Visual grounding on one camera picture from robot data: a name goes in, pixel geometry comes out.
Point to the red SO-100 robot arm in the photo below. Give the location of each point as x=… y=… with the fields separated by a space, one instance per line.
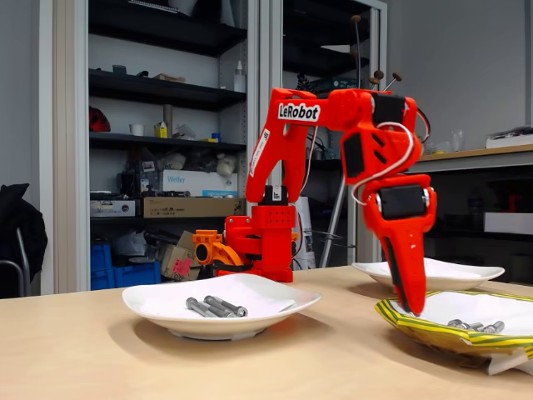
x=275 y=250

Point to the white square plate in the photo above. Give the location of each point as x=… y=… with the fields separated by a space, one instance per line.
x=216 y=327
x=370 y=271

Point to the yellow green striped paper plate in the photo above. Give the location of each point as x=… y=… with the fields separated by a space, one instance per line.
x=412 y=329

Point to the metal coat stand wooden knobs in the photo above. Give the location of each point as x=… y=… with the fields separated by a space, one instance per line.
x=330 y=233

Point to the clear glass jar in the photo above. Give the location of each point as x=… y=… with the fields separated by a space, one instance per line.
x=441 y=148

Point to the white printed sheet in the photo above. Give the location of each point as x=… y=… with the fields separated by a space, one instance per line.
x=306 y=250

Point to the tall clear glass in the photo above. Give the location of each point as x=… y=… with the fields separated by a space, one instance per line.
x=458 y=141

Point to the wooden top side desk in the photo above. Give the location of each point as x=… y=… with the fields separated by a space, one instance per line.
x=479 y=153

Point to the white storage box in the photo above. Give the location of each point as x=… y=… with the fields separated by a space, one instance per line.
x=512 y=223

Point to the green printed box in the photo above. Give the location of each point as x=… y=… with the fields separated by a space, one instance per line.
x=341 y=83

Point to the small black tripod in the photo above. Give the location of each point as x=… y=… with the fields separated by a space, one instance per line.
x=303 y=81

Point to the white plush toy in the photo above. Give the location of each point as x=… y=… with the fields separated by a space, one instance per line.
x=226 y=164

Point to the small blue container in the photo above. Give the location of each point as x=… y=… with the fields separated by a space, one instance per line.
x=215 y=137

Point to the white Weller box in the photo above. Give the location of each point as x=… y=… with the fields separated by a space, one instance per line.
x=195 y=181

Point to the long brown cardboard box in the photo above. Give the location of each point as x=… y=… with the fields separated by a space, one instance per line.
x=191 y=207

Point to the cardboard box with pink sticker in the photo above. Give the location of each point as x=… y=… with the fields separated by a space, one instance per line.
x=181 y=266

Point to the white plastic bottle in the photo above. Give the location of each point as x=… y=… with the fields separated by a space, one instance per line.
x=239 y=81

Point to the grey metal cabinet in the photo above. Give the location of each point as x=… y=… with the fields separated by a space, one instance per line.
x=271 y=41

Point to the crumpled clear plastic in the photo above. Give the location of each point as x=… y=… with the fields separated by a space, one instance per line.
x=183 y=132

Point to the white plastic bag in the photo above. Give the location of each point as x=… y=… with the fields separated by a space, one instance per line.
x=172 y=161

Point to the wide blue crate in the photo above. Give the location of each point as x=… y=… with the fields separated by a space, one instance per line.
x=137 y=275

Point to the brown cardboard tube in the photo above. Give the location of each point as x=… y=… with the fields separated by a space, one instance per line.
x=167 y=114

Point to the yellow carton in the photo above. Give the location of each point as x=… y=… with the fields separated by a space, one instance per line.
x=160 y=131

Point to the flat wooden piece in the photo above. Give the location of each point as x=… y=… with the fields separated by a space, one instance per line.
x=168 y=78

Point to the white paper cup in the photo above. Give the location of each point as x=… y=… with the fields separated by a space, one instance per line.
x=136 y=130

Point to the flat white printed box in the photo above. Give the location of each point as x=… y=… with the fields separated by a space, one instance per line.
x=112 y=208

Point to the small blue crate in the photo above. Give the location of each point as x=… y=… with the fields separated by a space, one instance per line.
x=101 y=258

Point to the red helmet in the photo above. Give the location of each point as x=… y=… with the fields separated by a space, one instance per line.
x=99 y=123

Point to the dark cup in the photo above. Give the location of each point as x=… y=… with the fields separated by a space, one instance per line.
x=119 y=69

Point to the grey cabinet with black shelves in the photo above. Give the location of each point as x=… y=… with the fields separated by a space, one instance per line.
x=66 y=125

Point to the grey metal chair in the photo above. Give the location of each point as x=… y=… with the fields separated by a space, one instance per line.
x=25 y=266

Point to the black jacket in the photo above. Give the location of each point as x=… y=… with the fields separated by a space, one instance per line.
x=21 y=225

